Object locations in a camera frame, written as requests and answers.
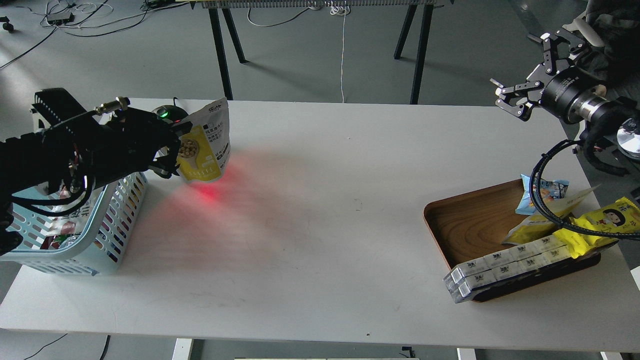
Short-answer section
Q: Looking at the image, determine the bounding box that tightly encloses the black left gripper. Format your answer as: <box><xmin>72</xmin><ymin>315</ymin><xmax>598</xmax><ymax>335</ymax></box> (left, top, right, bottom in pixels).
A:
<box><xmin>30</xmin><ymin>88</ymin><xmax>194</xmax><ymax>195</ymax></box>

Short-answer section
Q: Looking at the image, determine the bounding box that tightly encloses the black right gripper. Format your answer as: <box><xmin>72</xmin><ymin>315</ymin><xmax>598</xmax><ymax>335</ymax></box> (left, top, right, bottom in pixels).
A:
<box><xmin>490</xmin><ymin>28</ymin><xmax>608</xmax><ymax>125</ymax></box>

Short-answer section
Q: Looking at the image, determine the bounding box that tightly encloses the yellow white nut snack pouch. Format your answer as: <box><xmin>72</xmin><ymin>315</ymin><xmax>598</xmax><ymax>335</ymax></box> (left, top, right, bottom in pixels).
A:
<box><xmin>177</xmin><ymin>97</ymin><xmax>231</xmax><ymax>183</ymax></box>

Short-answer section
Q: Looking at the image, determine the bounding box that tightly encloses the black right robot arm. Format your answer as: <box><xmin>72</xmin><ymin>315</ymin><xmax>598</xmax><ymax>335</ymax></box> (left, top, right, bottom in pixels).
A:
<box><xmin>494</xmin><ymin>25</ymin><xmax>639</xmax><ymax>177</ymax></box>

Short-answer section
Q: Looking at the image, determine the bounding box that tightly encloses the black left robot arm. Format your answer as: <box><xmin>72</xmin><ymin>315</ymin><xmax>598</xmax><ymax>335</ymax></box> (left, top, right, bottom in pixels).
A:
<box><xmin>0</xmin><ymin>88</ymin><xmax>193</xmax><ymax>255</ymax></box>

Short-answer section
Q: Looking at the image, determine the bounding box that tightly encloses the blue snack bag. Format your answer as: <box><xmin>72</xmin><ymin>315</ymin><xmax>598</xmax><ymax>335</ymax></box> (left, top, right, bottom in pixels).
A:
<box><xmin>514</xmin><ymin>174</ymin><xmax>570</xmax><ymax>215</ymax></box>

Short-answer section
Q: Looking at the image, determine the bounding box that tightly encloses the white red snack bag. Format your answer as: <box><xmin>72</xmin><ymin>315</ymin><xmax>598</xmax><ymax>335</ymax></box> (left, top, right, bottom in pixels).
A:
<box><xmin>39</xmin><ymin>196</ymin><xmax>95</xmax><ymax>250</ymax></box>

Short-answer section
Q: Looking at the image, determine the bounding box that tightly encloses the light blue plastic basket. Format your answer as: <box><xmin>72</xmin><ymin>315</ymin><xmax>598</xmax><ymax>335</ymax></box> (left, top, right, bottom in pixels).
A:
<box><xmin>1</xmin><ymin>172</ymin><xmax>148</xmax><ymax>276</ymax></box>

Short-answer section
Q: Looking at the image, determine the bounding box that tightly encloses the yellow cartoon snack bag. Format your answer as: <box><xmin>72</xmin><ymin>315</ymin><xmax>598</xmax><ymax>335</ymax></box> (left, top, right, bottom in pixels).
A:
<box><xmin>552</xmin><ymin>197</ymin><xmax>640</xmax><ymax>259</ymax></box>

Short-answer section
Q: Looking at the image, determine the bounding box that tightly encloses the white boxed snack pack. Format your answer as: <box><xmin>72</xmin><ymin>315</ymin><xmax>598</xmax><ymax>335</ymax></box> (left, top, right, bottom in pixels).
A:
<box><xmin>442</xmin><ymin>235</ymin><xmax>572</xmax><ymax>303</ymax></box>

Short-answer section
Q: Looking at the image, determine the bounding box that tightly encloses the black barcode scanner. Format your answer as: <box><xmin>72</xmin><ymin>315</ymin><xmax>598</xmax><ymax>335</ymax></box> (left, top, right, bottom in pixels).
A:
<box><xmin>151</xmin><ymin>96</ymin><xmax>189</xmax><ymax>125</ymax></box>

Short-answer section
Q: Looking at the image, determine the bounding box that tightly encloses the white chair with clothes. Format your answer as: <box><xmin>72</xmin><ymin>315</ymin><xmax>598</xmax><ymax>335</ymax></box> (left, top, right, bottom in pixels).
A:
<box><xmin>577</xmin><ymin>0</ymin><xmax>640</xmax><ymax>82</ymax></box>

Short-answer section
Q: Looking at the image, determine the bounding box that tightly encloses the black table legs background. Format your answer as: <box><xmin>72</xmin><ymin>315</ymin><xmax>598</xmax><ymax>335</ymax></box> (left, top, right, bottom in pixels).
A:
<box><xmin>206</xmin><ymin>3</ymin><xmax>436</xmax><ymax>105</ymax></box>

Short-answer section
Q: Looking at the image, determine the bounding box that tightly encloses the brown wooden tray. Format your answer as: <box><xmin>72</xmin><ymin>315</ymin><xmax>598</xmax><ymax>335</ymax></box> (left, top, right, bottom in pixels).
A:
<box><xmin>423</xmin><ymin>180</ymin><xmax>601</xmax><ymax>302</ymax></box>

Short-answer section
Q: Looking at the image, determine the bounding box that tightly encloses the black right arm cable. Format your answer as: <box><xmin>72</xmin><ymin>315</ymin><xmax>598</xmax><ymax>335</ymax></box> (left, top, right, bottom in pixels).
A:
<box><xmin>528</xmin><ymin>139</ymin><xmax>640</xmax><ymax>240</ymax></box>

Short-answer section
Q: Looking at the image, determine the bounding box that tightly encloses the white hanging cable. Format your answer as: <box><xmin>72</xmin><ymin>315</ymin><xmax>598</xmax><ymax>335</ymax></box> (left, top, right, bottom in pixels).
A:
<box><xmin>330</xmin><ymin>0</ymin><xmax>351</xmax><ymax>104</ymax></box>

